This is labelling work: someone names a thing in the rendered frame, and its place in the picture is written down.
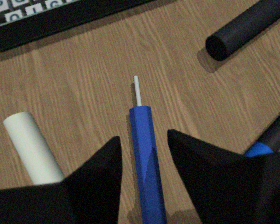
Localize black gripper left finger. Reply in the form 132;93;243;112
0;136;123;224

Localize blue stylus with silver tip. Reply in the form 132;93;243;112
129;76;167;224

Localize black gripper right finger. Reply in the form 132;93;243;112
167;129;280;224

